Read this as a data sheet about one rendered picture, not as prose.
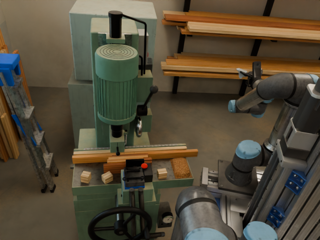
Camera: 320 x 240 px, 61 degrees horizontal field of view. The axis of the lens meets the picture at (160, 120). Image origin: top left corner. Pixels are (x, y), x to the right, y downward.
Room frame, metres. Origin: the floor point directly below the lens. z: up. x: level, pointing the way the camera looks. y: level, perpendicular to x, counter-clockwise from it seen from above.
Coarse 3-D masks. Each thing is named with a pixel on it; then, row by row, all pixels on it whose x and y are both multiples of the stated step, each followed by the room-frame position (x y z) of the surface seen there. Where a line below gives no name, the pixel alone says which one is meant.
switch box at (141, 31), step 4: (140, 32) 1.36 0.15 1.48; (140, 36) 1.32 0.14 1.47; (148, 36) 1.33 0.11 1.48; (140, 40) 1.33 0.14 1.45; (148, 40) 1.34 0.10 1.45; (140, 44) 1.33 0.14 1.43; (148, 44) 1.34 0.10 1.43; (140, 48) 1.33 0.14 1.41; (140, 52) 1.33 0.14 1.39; (140, 60) 1.33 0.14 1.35; (140, 64) 1.33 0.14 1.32
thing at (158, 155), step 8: (136, 152) 1.06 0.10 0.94; (144, 152) 1.07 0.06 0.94; (152, 152) 1.08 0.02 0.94; (160, 152) 1.08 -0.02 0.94; (168, 152) 1.09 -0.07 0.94; (176, 152) 1.10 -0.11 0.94; (184, 152) 1.11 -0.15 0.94; (192, 152) 1.12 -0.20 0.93; (72, 160) 0.97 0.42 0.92; (80, 160) 0.98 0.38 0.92; (88, 160) 0.99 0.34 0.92; (96, 160) 1.00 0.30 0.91; (104, 160) 1.01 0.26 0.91
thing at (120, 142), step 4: (112, 140) 0.99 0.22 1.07; (116, 140) 0.99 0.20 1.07; (120, 140) 0.99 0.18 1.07; (124, 140) 1.00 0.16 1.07; (112, 144) 0.98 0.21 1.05; (116, 144) 0.98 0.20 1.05; (120, 144) 0.99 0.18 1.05; (124, 144) 0.99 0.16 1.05; (112, 148) 0.98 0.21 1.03; (116, 148) 0.98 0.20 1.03; (120, 148) 0.99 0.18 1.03; (124, 148) 0.99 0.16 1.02
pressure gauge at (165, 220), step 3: (165, 213) 0.89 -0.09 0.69; (168, 213) 0.89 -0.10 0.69; (171, 213) 0.90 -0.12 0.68; (162, 216) 0.88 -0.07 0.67; (165, 216) 0.87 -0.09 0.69; (168, 216) 0.87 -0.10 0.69; (171, 216) 0.88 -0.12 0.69; (162, 219) 0.87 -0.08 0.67; (165, 219) 0.87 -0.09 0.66; (171, 219) 0.88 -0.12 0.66; (165, 222) 0.87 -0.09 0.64; (168, 222) 0.87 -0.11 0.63
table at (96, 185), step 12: (84, 168) 0.95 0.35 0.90; (96, 168) 0.96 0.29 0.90; (156, 168) 1.00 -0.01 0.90; (168, 168) 1.01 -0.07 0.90; (72, 180) 0.86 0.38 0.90; (96, 180) 0.88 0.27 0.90; (120, 180) 0.89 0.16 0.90; (156, 180) 0.92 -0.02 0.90; (168, 180) 0.93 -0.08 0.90; (180, 180) 0.95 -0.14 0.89; (192, 180) 0.96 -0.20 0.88; (72, 192) 0.82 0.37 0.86; (84, 192) 0.83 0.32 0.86; (96, 192) 0.85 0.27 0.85; (108, 192) 0.86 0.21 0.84; (120, 192) 0.85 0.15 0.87; (120, 204) 0.78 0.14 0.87; (144, 204) 0.81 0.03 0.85
